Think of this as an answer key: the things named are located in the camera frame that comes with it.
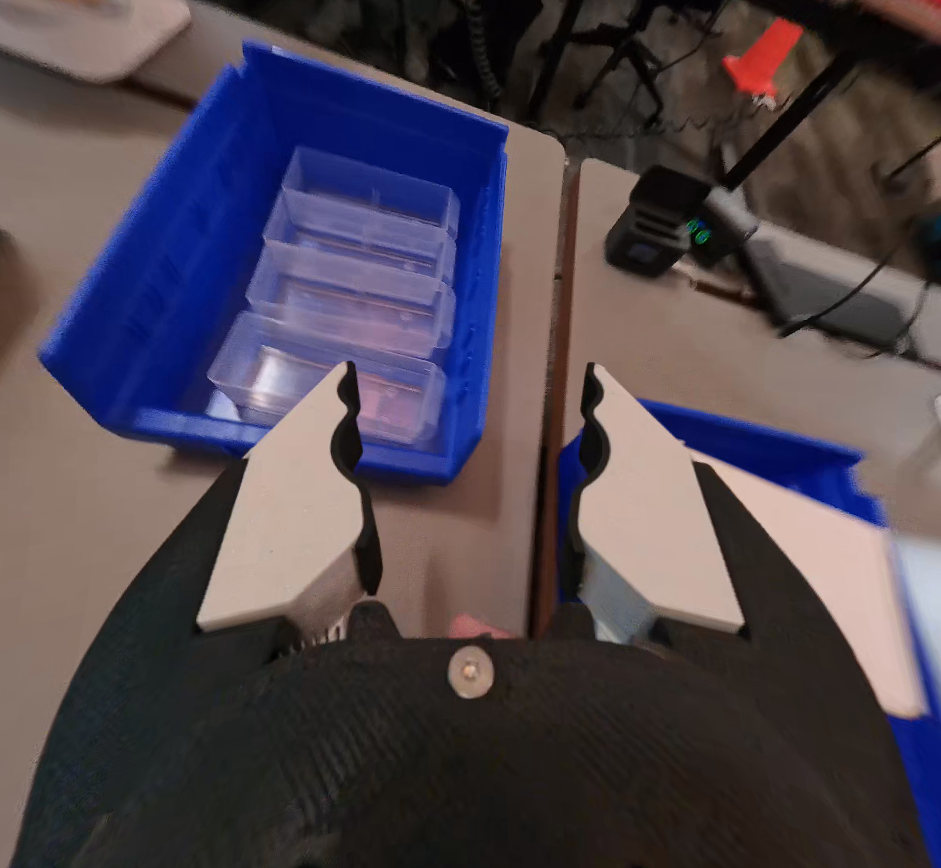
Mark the white cardboard box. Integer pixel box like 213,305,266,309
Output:
691,449,927,718

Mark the black charger device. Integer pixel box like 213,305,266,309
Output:
604,166,762,273

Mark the white flat base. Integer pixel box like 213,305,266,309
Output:
0,0,194,84

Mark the black stand leg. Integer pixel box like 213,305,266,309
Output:
724,48,861,191

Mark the clear plastic drawer tray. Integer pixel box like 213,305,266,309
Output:
263,190,458,281
281,146,461,237
245,242,457,360
207,311,448,451

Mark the grey desk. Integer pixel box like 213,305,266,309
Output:
125,0,254,112
562,158,941,516
0,52,569,868

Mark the orange traffic cone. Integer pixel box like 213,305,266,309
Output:
722,17,804,97

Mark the black tripod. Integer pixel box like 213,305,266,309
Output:
529,0,666,123

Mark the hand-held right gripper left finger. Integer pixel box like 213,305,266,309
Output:
196,361,385,647

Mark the blue bin with white box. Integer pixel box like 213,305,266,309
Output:
556,397,941,868

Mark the black cable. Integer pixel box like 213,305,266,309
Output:
775,221,941,340

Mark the blue plastic storage bin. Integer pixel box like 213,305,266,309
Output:
38,39,510,485

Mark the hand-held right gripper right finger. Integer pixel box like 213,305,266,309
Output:
561,362,745,647

